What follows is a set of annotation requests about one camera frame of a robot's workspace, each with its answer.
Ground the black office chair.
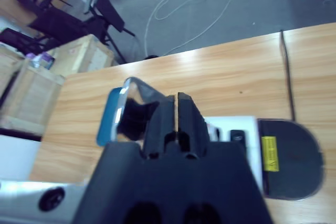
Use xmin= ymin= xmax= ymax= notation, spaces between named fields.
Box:
xmin=0 ymin=0 xmax=106 ymax=54

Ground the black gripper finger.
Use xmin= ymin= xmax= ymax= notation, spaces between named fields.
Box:
xmin=177 ymin=92 xmax=211 ymax=156
xmin=143 ymin=94 xmax=176 ymax=156

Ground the small wooden crate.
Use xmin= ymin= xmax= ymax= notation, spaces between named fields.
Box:
xmin=47 ymin=34 xmax=115 ymax=74

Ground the teal plastic tray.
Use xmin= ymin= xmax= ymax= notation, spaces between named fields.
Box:
xmin=96 ymin=87 xmax=124 ymax=147

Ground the white capsule coffee machine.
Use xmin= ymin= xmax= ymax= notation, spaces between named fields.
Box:
xmin=111 ymin=76 xmax=265 ymax=193

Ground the large wooden crate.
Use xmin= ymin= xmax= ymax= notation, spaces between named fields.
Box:
xmin=0 ymin=58 xmax=65 ymax=135

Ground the water tank with dark lid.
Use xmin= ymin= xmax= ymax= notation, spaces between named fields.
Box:
xmin=257 ymin=118 xmax=325 ymax=200

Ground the black folding chair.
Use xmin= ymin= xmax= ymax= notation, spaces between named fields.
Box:
xmin=91 ymin=0 xmax=136 ymax=65

